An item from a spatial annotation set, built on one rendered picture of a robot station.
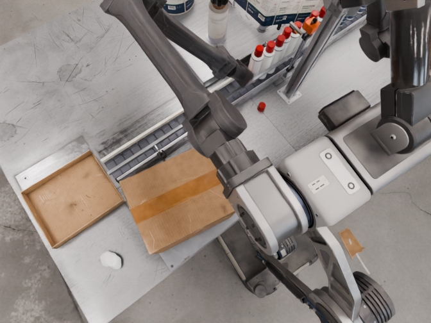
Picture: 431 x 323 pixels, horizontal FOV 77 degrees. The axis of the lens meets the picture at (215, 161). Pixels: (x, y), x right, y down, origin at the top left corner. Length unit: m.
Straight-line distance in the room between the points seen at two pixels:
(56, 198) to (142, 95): 0.57
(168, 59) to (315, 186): 0.37
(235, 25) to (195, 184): 0.90
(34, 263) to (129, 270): 1.16
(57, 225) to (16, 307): 1.11
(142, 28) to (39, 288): 1.86
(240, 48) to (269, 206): 1.05
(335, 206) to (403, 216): 2.00
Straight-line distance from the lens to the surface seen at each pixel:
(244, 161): 0.49
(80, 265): 1.21
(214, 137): 0.52
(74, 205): 1.23
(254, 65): 1.20
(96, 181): 1.22
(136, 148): 1.17
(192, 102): 0.56
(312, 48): 1.14
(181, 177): 0.86
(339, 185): 0.49
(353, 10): 1.06
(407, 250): 2.45
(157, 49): 0.61
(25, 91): 1.53
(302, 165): 0.48
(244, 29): 1.49
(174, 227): 0.84
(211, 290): 1.97
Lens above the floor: 1.95
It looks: 72 degrees down
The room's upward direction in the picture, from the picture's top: 11 degrees clockwise
